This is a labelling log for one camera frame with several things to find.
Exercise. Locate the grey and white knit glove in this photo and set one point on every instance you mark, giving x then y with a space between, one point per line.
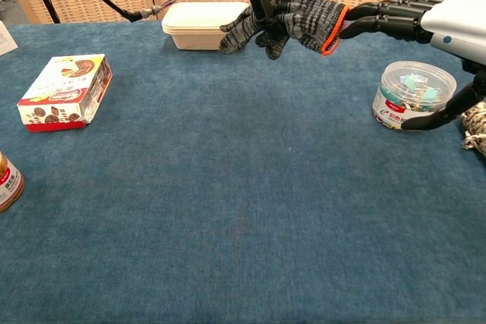
307 20

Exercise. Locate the blue table cloth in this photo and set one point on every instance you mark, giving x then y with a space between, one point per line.
243 187

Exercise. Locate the red and white cookie box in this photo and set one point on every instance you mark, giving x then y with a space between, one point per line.
64 92

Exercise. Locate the black and silver right hand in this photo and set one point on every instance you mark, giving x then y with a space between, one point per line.
452 24

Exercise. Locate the clear tub of rubber bands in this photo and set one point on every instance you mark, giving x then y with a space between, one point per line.
8 187

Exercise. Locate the cream plastic lunch box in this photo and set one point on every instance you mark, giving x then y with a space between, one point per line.
197 24

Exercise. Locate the white cardboard box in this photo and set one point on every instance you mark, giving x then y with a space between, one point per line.
5 39

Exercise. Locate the clear tub of binder clips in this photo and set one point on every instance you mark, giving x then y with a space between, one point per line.
410 92

